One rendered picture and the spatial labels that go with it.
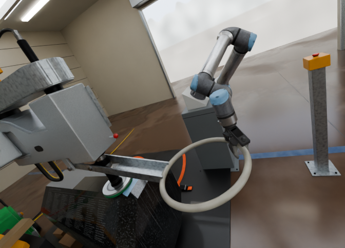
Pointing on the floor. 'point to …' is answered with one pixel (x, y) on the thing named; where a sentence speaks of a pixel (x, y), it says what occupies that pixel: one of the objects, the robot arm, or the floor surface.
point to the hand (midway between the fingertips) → (243, 155)
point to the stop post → (319, 115)
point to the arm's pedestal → (205, 124)
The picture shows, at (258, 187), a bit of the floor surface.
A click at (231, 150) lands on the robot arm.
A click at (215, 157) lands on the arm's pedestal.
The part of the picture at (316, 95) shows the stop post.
